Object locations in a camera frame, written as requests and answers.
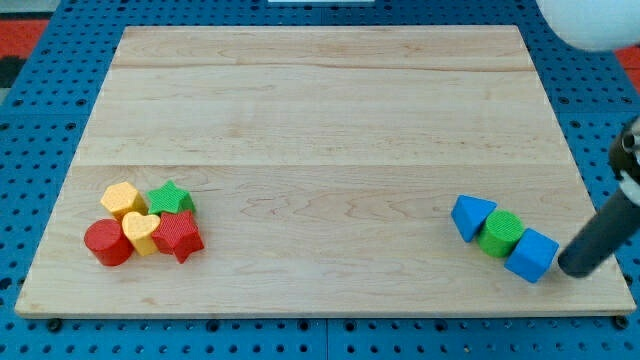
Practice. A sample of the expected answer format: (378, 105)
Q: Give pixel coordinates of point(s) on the blue cube block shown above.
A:
(532, 256)

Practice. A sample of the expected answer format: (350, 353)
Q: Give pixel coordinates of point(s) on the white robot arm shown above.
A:
(593, 25)

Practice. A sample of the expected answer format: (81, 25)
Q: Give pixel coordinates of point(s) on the red star block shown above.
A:
(178, 235)

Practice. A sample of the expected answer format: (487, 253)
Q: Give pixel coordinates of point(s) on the green star block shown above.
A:
(169, 198)

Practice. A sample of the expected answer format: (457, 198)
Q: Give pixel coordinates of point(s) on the wooden board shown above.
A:
(324, 163)

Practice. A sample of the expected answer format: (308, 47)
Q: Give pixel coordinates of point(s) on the blue triangle block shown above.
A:
(469, 214)

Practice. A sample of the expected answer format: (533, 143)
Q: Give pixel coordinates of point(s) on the yellow heart block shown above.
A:
(138, 230)

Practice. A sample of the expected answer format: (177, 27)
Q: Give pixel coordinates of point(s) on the green cylinder block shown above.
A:
(500, 233)

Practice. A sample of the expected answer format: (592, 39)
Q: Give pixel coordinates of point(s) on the yellow hexagon block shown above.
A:
(122, 198)

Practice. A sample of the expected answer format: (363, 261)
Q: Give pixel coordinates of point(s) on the red cylinder block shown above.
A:
(107, 242)

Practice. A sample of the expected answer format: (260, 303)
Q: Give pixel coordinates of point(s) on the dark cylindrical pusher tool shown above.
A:
(618, 219)

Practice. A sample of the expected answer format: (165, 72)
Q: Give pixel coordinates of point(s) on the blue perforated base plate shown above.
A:
(47, 106)

